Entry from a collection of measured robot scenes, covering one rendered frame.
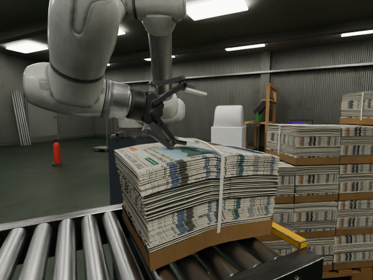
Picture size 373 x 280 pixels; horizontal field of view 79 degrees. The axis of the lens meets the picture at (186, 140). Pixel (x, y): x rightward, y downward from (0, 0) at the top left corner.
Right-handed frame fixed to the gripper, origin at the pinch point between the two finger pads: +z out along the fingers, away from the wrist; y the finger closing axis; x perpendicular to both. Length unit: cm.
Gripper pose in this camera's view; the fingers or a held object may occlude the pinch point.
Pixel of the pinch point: (197, 116)
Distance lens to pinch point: 66.3
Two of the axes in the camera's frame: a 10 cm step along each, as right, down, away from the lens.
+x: 4.5, 1.1, -8.9
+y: -1.6, 9.9, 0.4
